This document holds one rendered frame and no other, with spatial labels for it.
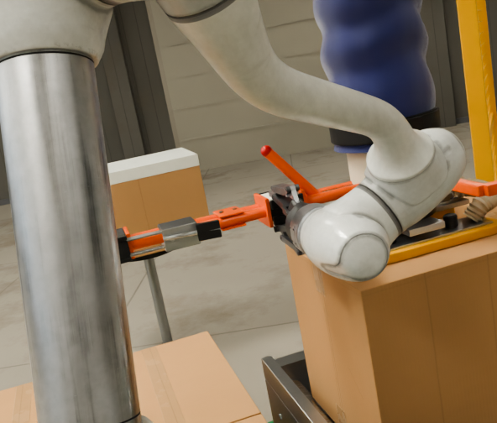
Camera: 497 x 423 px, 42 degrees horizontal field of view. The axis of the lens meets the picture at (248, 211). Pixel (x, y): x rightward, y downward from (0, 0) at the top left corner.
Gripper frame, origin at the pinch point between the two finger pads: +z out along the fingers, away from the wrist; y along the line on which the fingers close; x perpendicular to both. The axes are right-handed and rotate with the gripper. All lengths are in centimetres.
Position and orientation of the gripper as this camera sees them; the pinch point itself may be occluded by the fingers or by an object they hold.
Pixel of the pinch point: (274, 208)
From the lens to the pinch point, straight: 131.4
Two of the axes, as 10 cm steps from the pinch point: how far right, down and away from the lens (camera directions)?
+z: -2.8, -1.7, 9.4
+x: 9.4, -2.4, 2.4
